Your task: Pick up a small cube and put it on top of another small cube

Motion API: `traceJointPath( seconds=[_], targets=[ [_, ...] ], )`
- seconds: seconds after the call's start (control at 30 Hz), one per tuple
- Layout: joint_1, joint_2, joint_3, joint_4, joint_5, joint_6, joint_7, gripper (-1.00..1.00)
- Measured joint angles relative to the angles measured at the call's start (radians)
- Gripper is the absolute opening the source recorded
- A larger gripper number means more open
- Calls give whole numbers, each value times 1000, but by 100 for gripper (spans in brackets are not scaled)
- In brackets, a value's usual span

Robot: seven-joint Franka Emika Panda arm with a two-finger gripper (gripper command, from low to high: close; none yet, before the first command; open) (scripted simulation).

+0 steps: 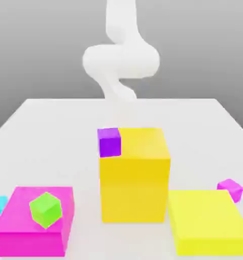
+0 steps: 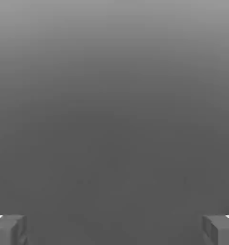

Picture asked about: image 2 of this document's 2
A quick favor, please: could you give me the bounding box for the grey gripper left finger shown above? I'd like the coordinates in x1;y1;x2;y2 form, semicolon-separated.
0;214;28;245

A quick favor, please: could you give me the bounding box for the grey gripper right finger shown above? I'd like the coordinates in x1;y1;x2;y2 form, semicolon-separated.
201;214;229;245

